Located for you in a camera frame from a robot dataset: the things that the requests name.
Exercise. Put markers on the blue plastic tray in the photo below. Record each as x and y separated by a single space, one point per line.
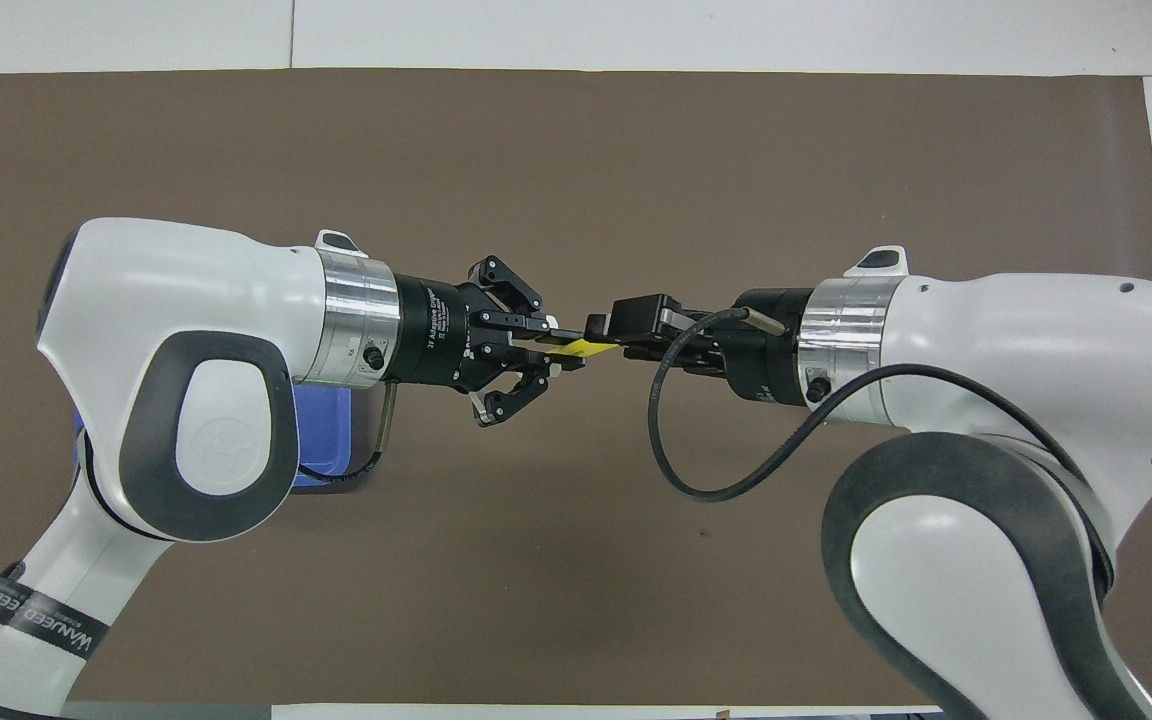
321 430

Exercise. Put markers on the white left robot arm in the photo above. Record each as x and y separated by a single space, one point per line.
156 290

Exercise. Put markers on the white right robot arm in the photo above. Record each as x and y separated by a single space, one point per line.
1016 330

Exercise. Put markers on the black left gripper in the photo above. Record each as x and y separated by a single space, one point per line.
436 330

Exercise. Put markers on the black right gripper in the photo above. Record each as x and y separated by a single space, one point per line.
766 350

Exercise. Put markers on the yellow marker pen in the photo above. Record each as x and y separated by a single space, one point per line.
586 349

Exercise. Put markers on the brown table mat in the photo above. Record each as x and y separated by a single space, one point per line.
576 200

